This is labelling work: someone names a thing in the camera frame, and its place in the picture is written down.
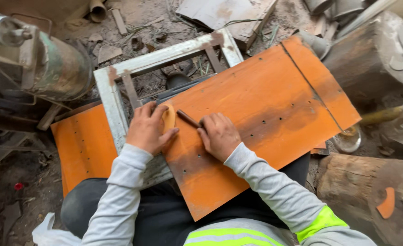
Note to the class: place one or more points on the person's dark trousers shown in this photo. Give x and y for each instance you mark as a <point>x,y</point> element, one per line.
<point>164,215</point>

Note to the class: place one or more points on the brown pipe piece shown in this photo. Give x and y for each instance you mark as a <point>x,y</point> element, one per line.
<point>98,12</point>

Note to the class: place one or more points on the brown log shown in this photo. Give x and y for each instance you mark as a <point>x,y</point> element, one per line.
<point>352,191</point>

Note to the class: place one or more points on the black round object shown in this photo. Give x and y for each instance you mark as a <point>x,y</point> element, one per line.
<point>177,81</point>

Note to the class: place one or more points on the large orange board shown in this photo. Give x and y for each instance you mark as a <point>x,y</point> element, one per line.
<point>256,112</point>

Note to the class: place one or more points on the small orange board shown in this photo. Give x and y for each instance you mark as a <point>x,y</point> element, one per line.
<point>85,150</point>

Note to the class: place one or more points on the brown pencil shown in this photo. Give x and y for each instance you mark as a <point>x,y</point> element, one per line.
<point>187,118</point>

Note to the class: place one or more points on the orange cut-off piece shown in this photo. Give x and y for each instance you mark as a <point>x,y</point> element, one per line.
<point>387,205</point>

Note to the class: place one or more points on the grey dusty board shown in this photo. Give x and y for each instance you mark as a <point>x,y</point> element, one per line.
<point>222,15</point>

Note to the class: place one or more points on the green rusty machine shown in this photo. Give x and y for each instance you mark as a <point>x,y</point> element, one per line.
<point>51,65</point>

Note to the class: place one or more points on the red bottle cap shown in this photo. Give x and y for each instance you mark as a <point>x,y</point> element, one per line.
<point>18,186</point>

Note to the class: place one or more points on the clear glass jar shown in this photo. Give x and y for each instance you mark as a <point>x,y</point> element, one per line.
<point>347,141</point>

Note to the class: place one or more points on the short wooden slat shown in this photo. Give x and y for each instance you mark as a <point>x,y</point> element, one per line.
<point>119,22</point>

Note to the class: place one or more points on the small orange oval template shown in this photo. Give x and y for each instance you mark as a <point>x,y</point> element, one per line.
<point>169,119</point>

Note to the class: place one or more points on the white plastic bag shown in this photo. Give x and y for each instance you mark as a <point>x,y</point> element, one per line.
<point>49,235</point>

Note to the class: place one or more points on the person's left hand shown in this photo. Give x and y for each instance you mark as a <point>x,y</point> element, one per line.
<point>145,131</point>

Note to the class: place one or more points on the person's right hand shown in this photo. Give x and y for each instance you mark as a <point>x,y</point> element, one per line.
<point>222,138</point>

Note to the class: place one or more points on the dusty tree stump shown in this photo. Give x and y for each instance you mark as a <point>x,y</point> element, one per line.
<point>369,61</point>

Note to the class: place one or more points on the small wooden block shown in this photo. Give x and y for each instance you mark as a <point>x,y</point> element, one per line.
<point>49,118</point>

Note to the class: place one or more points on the grey buckets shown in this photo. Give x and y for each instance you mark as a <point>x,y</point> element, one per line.
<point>335,8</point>

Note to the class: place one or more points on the grey curved pipe piece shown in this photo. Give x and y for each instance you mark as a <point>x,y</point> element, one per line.
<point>312,42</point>

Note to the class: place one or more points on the grey reflective vest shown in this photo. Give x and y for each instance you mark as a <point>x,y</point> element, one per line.
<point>239,234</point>

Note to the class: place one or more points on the white rusty metal frame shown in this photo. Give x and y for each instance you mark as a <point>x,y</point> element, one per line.
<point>114,102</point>

